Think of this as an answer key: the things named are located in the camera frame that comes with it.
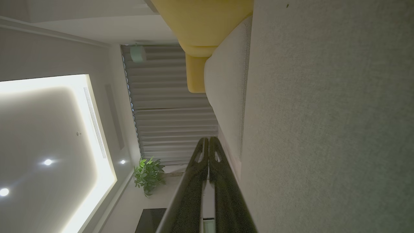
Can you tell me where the green potted plant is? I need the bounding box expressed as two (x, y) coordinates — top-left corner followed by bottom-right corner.
(134, 157), (166, 198)

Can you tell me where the long ceiling air vent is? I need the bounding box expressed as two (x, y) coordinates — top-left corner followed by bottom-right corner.
(83, 87), (107, 159)

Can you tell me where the grey pleated curtain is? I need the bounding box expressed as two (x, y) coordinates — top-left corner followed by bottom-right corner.
(120, 44), (220, 165)

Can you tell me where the pale green round device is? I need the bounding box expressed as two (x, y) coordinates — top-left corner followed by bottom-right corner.
(130, 45), (147, 63)

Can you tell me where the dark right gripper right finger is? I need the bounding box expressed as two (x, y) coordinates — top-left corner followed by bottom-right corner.
(209, 137), (258, 233)

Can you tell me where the large yellow cushion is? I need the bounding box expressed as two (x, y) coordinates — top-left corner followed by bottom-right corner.
(150, 0), (254, 57)

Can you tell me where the grey fabric sofa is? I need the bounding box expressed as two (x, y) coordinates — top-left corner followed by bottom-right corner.
(240, 0), (414, 233)

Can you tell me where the small yellow cushion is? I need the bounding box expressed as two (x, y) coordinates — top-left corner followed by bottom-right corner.
(185, 53), (211, 94)

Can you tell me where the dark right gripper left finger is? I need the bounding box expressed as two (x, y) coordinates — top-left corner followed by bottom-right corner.
(155, 137), (209, 233)

